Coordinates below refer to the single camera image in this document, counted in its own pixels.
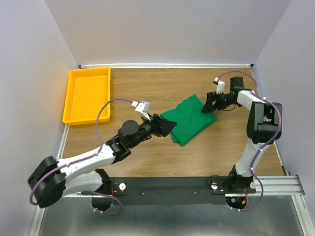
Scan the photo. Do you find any green t-shirt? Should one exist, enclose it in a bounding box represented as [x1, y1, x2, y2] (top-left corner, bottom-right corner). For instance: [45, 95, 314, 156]
[161, 94, 217, 146]

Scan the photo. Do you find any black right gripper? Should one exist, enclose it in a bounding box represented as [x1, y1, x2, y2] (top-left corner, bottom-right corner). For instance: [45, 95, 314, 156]
[201, 91, 235, 113]

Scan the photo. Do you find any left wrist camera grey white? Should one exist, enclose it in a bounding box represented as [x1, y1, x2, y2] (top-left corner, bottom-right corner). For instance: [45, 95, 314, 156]
[131, 101, 151, 120]

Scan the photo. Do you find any yellow plastic tray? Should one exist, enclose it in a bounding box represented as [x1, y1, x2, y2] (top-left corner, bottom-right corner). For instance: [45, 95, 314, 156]
[63, 67, 111, 125]

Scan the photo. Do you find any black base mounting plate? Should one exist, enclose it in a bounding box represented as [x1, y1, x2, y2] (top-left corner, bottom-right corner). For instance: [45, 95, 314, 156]
[83, 175, 256, 210]

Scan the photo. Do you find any aluminium left side rail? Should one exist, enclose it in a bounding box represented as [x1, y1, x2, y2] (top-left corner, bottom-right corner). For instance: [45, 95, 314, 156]
[56, 124, 70, 160]

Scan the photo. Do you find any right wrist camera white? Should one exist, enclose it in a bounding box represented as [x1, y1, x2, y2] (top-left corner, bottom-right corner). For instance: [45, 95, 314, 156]
[213, 77, 225, 94]

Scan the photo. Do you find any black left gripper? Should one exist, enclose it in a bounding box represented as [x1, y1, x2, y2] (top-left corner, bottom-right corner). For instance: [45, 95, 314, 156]
[129, 113, 177, 149]

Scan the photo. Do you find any white aluminium back rail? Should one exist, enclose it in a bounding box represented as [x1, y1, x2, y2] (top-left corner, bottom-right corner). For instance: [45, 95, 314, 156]
[78, 63, 252, 69]

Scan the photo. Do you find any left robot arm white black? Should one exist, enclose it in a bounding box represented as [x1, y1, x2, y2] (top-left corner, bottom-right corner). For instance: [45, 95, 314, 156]
[28, 114, 177, 208]

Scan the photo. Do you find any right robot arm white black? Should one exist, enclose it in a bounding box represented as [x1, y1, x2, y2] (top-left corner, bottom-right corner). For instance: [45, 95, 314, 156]
[202, 77, 283, 194]

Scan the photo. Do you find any aluminium front frame rail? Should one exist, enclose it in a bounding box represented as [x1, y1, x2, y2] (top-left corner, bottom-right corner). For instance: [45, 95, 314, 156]
[30, 173, 315, 236]

